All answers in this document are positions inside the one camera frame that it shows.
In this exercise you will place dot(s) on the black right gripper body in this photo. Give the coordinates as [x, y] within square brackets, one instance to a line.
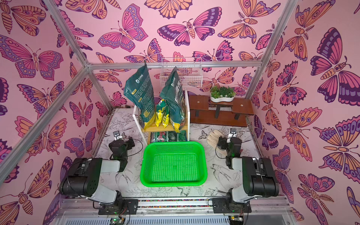
[232, 142]

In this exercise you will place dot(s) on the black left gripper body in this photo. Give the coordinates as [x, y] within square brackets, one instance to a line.
[117, 144]

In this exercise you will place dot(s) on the green plastic mesh basket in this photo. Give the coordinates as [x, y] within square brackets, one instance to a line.
[174, 164]

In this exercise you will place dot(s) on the yellow green small bag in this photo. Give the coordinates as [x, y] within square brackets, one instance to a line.
[160, 108]
[165, 118]

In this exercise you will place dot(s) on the dark green fertilizer bag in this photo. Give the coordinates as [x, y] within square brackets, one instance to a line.
[139, 90]
[173, 95]

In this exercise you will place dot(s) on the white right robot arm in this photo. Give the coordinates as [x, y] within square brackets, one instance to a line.
[258, 178]

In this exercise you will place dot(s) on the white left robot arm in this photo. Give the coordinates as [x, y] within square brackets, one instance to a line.
[83, 180]

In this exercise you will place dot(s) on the floral bag on lower shelf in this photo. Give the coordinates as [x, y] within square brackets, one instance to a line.
[168, 136]

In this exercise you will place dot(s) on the dark brown wooden stand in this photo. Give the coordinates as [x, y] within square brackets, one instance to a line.
[203, 110]

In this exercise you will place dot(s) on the succulents in white pot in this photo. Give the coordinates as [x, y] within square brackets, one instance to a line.
[222, 94]

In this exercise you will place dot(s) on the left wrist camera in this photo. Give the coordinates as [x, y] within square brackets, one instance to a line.
[117, 135]

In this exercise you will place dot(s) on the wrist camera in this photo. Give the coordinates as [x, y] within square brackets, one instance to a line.
[232, 133]
[117, 135]

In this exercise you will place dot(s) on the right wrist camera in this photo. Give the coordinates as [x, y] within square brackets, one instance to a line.
[232, 133]

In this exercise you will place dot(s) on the white frame wooden shelf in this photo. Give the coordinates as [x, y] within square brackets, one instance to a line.
[145, 134]

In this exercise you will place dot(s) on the white wire basket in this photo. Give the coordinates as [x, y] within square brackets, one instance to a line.
[189, 70]

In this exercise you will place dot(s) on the aluminium cage frame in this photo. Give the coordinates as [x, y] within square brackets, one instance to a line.
[87, 71]

